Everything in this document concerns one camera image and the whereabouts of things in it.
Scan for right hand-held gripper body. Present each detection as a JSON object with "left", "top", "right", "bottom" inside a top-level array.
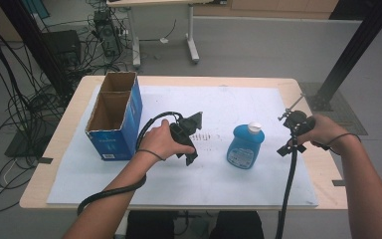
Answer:
[{"left": 278, "top": 94, "right": 316, "bottom": 137}]

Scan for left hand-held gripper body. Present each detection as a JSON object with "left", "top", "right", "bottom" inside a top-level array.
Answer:
[{"left": 169, "top": 112, "right": 203, "bottom": 151}]

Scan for blue bottle with white cap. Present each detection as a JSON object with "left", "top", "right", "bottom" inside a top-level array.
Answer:
[{"left": 226, "top": 121, "right": 266, "bottom": 170}]

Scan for blue cardboard box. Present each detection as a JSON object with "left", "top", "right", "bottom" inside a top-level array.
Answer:
[{"left": 85, "top": 71, "right": 143, "bottom": 162}]

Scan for person's left hand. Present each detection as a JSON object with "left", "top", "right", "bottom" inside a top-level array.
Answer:
[{"left": 138, "top": 119, "right": 196, "bottom": 162}]

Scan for person's right hand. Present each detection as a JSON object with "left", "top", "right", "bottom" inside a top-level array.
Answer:
[{"left": 287, "top": 113, "right": 350, "bottom": 152}]

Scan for black wrist band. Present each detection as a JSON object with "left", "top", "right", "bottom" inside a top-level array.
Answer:
[
  {"left": 135, "top": 148, "right": 167, "bottom": 162},
  {"left": 326, "top": 132, "right": 362, "bottom": 155}
]

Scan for white table mat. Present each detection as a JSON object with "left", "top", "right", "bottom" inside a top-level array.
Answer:
[{"left": 46, "top": 84, "right": 319, "bottom": 207}]

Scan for wooden base board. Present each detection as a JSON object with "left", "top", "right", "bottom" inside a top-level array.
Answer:
[{"left": 297, "top": 82, "right": 368, "bottom": 136}]

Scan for black metal stand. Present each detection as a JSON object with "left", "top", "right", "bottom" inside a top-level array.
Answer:
[
  {"left": 306, "top": 0, "right": 382, "bottom": 113},
  {"left": 0, "top": 0, "right": 74, "bottom": 98}
]

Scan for desk with white legs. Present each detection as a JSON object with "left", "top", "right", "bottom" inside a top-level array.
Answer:
[{"left": 105, "top": 0, "right": 228, "bottom": 70}]

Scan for black computer tower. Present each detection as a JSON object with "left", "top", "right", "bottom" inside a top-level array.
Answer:
[{"left": 94, "top": 9, "right": 123, "bottom": 58}]

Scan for black case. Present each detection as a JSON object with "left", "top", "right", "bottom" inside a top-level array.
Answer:
[{"left": 41, "top": 29, "right": 83, "bottom": 68}]

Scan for teal panel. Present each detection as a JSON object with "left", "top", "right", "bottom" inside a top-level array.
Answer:
[{"left": 21, "top": 0, "right": 51, "bottom": 20}]

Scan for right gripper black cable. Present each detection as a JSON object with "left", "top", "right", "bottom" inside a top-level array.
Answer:
[{"left": 274, "top": 130, "right": 299, "bottom": 239}]

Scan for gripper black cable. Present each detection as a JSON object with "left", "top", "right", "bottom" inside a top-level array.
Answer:
[
  {"left": 274, "top": 130, "right": 299, "bottom": 239},
  {"left": 77, "top": 111, "right": 184, "bottom": 217}
]

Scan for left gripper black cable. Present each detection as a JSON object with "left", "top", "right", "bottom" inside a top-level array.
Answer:
[{"left": 77, "top": 111, "right": 184, "bottom": 217}]

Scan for white plug with cable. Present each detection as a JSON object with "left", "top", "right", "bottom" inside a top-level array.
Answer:
[{"left": 138, "top": 19, "right": 177, "bottom": 45}]

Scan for tangle of black floor cables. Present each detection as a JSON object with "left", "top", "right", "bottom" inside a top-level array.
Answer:
[{"left": 0, "top": 0, "right": 130, "bottom": 215}]

